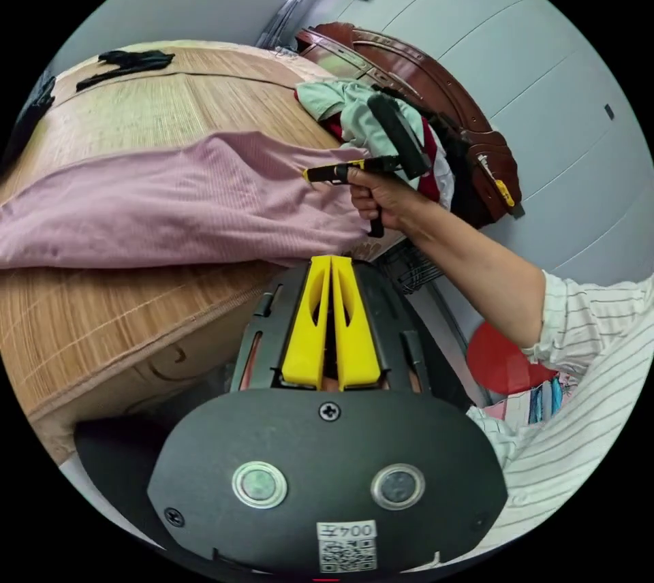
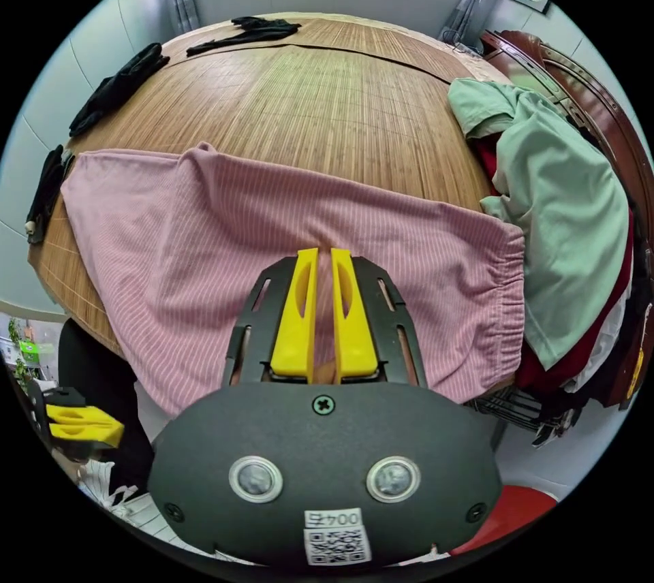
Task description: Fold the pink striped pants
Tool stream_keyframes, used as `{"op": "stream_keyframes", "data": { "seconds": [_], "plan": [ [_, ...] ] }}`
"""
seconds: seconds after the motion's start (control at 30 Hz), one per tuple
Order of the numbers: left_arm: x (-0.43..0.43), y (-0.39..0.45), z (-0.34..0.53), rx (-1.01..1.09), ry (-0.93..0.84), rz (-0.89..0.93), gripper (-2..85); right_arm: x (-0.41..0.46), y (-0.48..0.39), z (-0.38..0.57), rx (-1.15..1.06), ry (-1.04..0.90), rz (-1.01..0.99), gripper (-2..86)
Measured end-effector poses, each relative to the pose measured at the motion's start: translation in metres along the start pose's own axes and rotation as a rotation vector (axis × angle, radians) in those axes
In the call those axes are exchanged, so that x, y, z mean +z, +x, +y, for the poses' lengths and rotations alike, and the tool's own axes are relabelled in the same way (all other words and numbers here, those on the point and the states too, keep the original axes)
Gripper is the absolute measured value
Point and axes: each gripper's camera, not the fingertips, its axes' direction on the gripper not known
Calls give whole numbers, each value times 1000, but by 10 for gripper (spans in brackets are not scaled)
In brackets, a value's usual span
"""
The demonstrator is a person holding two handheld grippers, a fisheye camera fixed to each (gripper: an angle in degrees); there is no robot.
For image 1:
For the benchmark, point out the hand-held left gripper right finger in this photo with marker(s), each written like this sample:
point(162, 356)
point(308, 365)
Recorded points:
point(360, 343)

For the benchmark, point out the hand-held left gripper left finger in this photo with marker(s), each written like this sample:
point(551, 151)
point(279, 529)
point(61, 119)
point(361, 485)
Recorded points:
point(301, 338)

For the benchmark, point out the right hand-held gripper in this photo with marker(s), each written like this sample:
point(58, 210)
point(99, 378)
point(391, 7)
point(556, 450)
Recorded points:
point(378, 165)

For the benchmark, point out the pink striped pants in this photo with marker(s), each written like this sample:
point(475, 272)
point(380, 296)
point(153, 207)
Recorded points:
point(168, 205)

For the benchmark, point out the person's right forearm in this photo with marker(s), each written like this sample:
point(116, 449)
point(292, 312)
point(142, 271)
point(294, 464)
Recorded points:
point(475, 271)

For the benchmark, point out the person's right hand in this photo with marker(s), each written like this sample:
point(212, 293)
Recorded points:
point(388, 200)

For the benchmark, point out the pile of clothes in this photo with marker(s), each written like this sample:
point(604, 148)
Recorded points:
point(352, 108)

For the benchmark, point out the dark brown wooden headboard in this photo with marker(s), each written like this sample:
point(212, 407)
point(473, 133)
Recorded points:
point(424, 77)

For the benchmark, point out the bed with woven mat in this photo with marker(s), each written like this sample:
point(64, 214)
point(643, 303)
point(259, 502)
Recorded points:
point(128, 317)

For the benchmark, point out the black garment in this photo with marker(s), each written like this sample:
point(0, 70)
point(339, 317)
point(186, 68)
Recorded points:
point(128, 64)

